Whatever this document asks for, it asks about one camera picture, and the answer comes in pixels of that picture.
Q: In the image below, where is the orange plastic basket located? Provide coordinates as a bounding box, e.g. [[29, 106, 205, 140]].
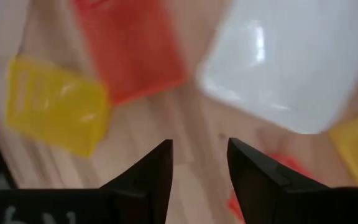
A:
[[71, 0, 189, 106], [227, 151, 313, 224]]

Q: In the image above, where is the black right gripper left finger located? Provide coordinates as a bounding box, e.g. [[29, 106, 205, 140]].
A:
[[99, 139, 174, 224]]

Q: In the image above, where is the yellow plastic basket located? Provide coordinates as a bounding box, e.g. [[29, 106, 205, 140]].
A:
[[328, 110, 358, 188], [4, 53, 111, 159]]

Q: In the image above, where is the white plastic basket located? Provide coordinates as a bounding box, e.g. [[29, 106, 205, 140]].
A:
[[196, 0, 358, 135]]

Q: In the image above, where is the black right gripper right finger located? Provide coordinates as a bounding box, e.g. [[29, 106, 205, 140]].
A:
[[227, 138, 332, 224]]

